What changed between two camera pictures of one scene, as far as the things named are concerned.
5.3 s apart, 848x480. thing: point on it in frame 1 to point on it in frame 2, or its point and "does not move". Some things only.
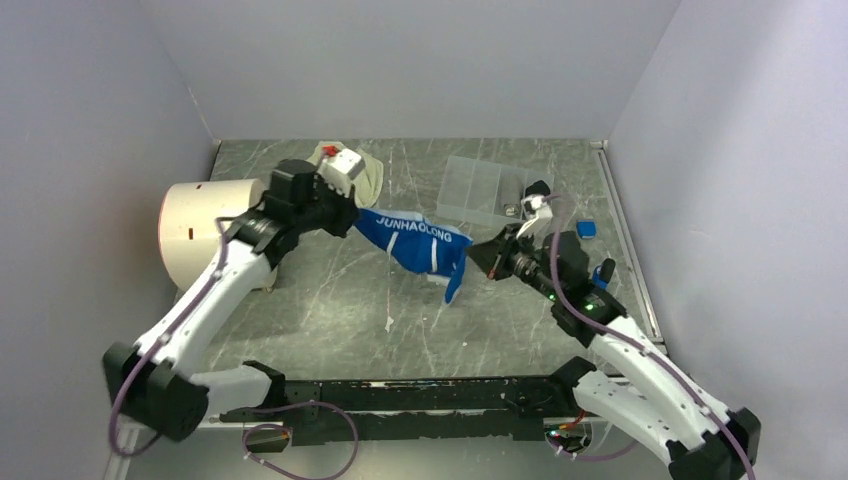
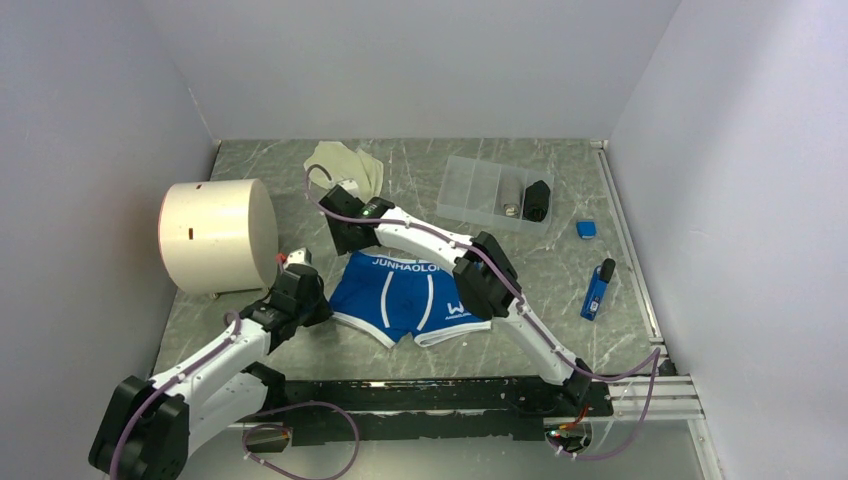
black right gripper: [490, 255] to [344, 247]
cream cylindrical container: [188, 230] does not move
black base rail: [460, 409] does not move
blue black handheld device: [603, 273] does not move
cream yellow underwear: [366, 184] does not move
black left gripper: [346, 209] to [324, 310]
